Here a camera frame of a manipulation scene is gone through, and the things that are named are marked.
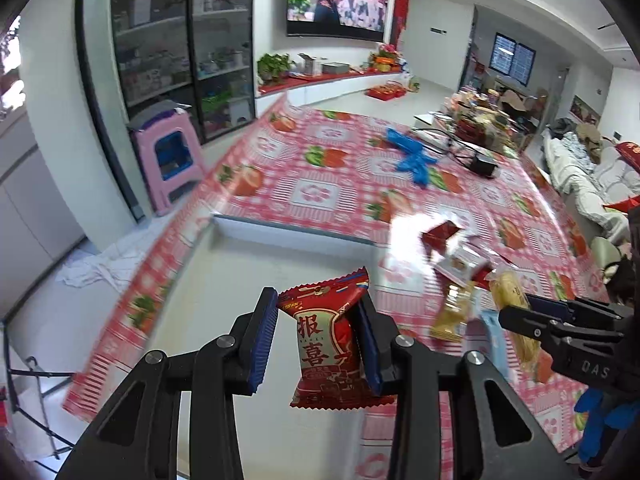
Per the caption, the black power adapter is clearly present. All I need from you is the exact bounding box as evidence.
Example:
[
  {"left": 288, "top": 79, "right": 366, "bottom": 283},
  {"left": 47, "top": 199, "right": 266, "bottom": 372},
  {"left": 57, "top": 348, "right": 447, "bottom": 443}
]
[{"left": 469, "top": 152, "right": 499, "bottom": 179}]

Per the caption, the white crispy cranberry packet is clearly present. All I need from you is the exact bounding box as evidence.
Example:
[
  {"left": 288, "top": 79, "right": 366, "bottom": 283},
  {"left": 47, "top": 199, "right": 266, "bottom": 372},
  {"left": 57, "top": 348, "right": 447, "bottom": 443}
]
[{"left": 435, "top": 243, "right": 490, "bottom": 287}]

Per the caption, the grey white storage box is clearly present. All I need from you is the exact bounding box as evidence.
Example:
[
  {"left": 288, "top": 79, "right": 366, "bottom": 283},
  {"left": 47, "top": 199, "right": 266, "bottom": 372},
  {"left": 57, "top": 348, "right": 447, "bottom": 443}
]
[{"left": 144, "top": 213, "right": 402, "bottom": 480}]

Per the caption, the sofa with blankets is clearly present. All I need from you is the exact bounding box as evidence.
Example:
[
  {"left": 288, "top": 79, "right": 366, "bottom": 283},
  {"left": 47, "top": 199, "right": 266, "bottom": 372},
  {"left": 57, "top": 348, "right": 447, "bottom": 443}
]
[{"left": 542, "top": 119, "right": 639, "bottom": 244}]

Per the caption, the pink plastic stool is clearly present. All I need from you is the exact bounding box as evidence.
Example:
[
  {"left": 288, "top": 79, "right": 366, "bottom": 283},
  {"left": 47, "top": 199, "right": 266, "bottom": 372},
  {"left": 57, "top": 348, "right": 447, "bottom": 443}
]
[{"left": 134, "top": 107, "right": 206, "bottom": 216}]

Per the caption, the blue gloved right hand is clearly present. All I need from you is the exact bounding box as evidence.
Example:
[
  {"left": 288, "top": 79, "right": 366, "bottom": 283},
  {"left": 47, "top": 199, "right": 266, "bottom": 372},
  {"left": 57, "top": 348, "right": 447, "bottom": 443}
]
[{"left": 574, "top": 388, "right": 639, "bottom": 463}]

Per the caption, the flower fruit arrangement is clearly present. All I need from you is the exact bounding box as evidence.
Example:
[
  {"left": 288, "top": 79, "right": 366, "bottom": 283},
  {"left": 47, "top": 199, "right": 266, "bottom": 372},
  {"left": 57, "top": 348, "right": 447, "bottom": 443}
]
[{"left": 368, "top": 44, "right": 400, "bottom": 73}]

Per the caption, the cluttered coffee table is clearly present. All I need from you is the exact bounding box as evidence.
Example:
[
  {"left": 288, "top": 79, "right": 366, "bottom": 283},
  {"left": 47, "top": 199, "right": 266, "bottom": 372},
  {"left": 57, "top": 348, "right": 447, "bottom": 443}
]
[{"left": 414, "top": 87, "right": 528, "bottom": 158}]

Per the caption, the blue rubber gloves pile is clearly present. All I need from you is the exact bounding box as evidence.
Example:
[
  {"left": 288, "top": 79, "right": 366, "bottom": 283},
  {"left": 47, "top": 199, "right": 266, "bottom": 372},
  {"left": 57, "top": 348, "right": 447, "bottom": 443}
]
[{"left": 385, "top": 128, "right": 438, "bottom": 188}]

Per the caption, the golden snack packet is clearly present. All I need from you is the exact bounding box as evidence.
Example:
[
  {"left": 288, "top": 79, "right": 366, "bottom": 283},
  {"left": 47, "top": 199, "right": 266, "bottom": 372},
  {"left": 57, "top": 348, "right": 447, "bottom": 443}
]
[{"left": 430, "top": 282, "right": 474, "bottom": 342}]

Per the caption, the yellow cake snack packet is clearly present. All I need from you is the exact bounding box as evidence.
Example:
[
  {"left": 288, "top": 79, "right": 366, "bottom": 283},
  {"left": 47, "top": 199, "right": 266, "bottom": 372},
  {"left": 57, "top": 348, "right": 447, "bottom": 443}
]
[{"left": 487, "top": 268, "right": 544, "bottom": 376}]

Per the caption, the black power cable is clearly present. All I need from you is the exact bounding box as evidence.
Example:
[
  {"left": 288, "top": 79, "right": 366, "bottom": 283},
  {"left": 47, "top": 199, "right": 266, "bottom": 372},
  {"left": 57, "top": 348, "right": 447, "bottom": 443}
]
[{"left": 410, "top": 128, "right": 490, "bottom": 167}]

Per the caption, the white red tv bench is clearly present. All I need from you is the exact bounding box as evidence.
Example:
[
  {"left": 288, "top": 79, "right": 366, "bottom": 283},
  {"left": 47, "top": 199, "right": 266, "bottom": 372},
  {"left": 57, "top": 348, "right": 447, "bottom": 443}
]
[{"left": 255, "top": 72, "right": 402, "bottom": 117}]

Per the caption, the green potted plant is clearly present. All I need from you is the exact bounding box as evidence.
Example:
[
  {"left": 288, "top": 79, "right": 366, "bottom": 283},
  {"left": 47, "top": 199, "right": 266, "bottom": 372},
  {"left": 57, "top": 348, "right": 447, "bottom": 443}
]
[{"left": 257, "top": 53, "right": 293, "bottom": 84}]

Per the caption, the glass door display cabinet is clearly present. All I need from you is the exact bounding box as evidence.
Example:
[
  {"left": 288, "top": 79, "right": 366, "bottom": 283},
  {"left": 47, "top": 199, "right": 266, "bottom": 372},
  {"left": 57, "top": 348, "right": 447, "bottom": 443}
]
[{"left": 77, "top": 0, "right": 256, "bottom": 144}]

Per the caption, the light blue snack packet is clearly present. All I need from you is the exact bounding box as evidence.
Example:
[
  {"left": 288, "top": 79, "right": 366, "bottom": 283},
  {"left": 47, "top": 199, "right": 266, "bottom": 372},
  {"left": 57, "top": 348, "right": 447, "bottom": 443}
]
[{"left": 463, "top": 309, "right": 509, "bottom": 379}]

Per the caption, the dark red small snack packet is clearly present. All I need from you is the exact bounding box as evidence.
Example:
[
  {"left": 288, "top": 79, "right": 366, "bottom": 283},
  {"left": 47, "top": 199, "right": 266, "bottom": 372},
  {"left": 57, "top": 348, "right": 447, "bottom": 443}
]
[{"left": 421, "top": 220, "right": 461, "bottom": 255}]

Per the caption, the pink strawberry plaid tablecloth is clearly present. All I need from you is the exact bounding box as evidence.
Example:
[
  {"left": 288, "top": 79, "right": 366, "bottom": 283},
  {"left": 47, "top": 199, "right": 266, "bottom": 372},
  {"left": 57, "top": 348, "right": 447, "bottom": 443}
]
[{"left": 62, "top": 93, "right": 612, "bottom": 480}]

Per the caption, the red Chinese character snack packet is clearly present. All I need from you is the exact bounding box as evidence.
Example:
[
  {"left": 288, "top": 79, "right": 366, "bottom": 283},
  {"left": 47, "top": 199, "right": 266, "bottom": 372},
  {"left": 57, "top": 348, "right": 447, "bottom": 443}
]
[{"left": 278, "top": 266, "right": 394, "bottom": 410}]

